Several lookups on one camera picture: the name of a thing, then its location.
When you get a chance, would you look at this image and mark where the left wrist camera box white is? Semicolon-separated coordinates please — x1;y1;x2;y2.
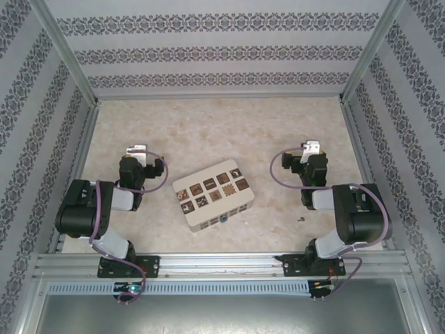
126;143;149;164

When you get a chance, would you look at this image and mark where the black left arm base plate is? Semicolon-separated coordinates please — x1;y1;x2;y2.
98;255;161;279

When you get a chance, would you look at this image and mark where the aluminium mounting rail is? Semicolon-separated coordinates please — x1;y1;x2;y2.
33;250;413;279

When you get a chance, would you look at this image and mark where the grey metal tray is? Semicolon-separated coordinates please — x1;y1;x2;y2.
20;278;428;334

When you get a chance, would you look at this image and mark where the aluminium side rail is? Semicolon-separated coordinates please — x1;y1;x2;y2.
339;97;396;251
48;100;102;253

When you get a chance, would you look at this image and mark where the grey slotted cable duct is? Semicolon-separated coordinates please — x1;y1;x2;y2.
47;280;311;297

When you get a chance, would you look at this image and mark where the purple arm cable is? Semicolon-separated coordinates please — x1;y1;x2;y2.
270;148;390;303
88;150;170;305

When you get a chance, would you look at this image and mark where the white box with picture tiles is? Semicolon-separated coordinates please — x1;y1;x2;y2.
172;159;257;234

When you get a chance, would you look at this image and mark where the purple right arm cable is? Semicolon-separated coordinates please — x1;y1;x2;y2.
270;148;390;303

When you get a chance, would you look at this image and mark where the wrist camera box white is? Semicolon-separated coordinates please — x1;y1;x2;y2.
126;143;149;164
301;141;321;164

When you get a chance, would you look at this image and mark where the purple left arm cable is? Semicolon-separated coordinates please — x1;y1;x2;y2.
88;150;170;305

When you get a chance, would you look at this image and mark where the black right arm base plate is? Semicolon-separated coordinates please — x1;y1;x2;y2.
280;254;348;278

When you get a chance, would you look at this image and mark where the circuit board with green light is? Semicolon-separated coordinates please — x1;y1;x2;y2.
113;282;144;294

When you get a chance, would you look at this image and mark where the aluminium frame post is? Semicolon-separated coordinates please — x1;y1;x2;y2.
340;0;407;104
29;0;100;107

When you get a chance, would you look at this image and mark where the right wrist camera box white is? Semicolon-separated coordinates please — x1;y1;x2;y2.
301;141;321;164

